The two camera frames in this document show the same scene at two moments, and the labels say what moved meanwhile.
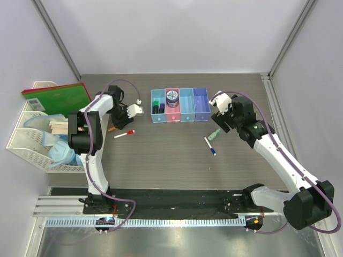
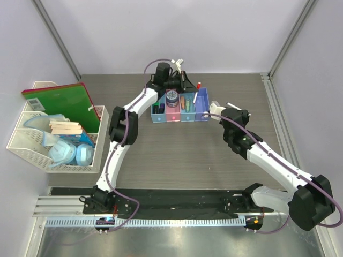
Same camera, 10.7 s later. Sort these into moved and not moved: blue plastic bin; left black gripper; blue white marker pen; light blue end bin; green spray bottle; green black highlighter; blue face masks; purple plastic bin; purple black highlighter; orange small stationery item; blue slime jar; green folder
Moved: orange small stationery item; left black gripper; green spray bottle; blue white marker pen
Not moved: blue slime jar; blue plastic bin; purple black highlighter; blue face masks; green black highlighter; light blue end bin; green folder; purple plastic bin
